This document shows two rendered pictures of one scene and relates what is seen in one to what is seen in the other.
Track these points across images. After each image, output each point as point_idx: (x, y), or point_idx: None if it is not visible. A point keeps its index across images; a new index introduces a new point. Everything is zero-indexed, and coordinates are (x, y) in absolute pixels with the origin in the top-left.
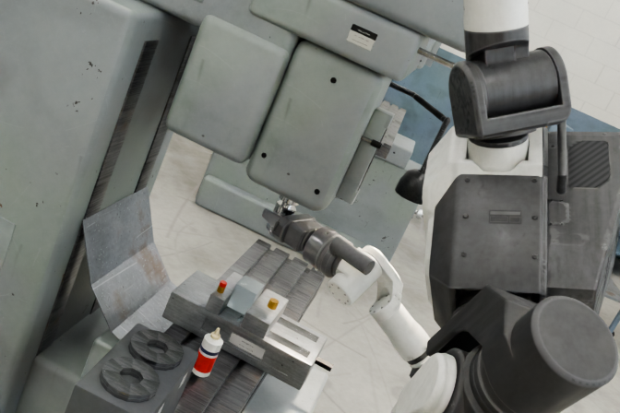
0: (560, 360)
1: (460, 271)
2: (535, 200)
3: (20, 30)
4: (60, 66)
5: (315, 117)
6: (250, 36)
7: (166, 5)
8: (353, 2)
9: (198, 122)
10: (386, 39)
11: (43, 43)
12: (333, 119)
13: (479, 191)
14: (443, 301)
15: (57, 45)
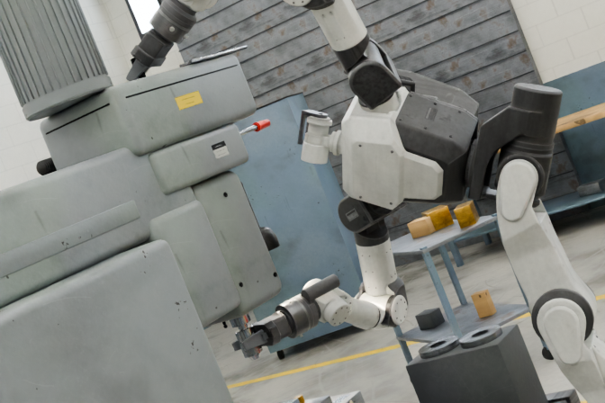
0: (554, 91)
1: (459, 142)
2: (424, 99)
3: (124, 333)
4: (165, 329)
5: (238, 228)
6: (180, 210)
7: (125, 243)
8: (200, 132)
9: (207, 300)
10: (228, 139)
11: (144, 324)
12: (244, 219)
13: (410, 117)
14: (457, 172)
15: (151, 315)
